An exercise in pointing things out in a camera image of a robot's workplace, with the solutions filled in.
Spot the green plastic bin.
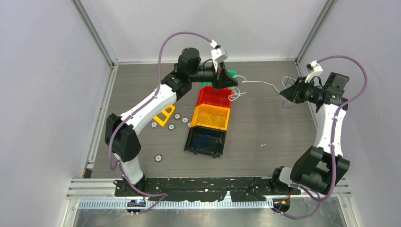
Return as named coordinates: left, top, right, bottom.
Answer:
left=201, top=70, right=237, bottom=89

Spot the multicolour wire bundle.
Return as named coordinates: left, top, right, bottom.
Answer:
left=227, top=75, right=296, bottom=110

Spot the round disc middle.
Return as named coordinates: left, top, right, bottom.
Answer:
left=182, top=117, right=189, bottom=124

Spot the round disc lower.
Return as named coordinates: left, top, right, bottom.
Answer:
left=168, top=123, right=175, bottom=131

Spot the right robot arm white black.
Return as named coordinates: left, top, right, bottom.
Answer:
left=270, top=72, right=350, bottom=195

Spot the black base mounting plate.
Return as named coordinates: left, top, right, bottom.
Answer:
left=113, top=177, right=301, bottom=202

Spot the aluminium frame rail front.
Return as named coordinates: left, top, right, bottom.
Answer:
left=66, top=178, right=351, bottom=210

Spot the lone round disc front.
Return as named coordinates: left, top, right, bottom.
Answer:
left=154, top=155, right=163, bottom=163

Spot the black plastic bin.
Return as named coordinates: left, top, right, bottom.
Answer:
left=184, top=126, right=227, bottom=158

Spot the blue wire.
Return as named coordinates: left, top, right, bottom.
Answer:
left=192, top=134, right=224, bottom=152

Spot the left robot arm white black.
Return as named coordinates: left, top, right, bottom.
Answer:
left=105, top=45, right=238, bottom=196

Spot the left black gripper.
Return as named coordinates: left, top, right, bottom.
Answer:
left=189, top=60, right=237, bottom=91

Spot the red plastic bin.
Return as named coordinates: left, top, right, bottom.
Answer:
left=196, top=86, right=234, bottom=108

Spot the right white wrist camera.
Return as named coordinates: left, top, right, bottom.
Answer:
left=305, top=61, right=323, bottom=83

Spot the yellow plastic bin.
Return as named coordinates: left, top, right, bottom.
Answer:
left=191, top=104, right=231, bottom=131

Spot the yellow triangular plastic piece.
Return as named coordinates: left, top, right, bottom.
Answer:
left=153, top=105, right=176, bottom=127

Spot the round disc red centre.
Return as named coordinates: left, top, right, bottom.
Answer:
left=174, top=113, right=181, bottom=120

